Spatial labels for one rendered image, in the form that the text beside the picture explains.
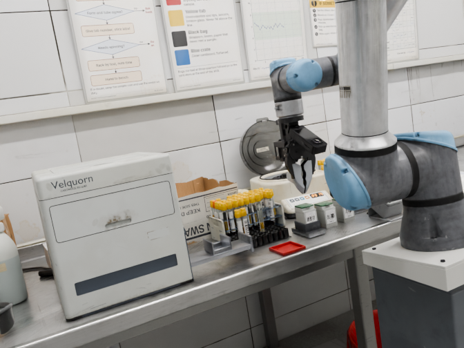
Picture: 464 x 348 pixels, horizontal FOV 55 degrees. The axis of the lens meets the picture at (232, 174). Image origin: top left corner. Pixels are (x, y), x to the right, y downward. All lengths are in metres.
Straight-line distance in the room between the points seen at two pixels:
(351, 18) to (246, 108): 1.03
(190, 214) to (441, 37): 1.69
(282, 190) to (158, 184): 0.59
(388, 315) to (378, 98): 0.47
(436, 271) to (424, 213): 0.13
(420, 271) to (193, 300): 0.47
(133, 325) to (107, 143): 0.78
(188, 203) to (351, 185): 0.62
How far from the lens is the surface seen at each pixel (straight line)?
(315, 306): 2.09
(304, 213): 1.22
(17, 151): 1.58
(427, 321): 0.98
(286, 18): 1.93
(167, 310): 1.00
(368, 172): 0.85
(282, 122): 1.20
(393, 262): 0.95
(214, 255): 1.07
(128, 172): 0.96
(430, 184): 0.93
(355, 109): 0.83
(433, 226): 0.95
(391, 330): 1.07
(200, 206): 1.34
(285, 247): 1.17
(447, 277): 0.87
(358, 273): 1.29
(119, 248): 0.98
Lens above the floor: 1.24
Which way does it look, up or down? 8 degrees down
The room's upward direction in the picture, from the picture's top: 9 degrees counter-clockwise
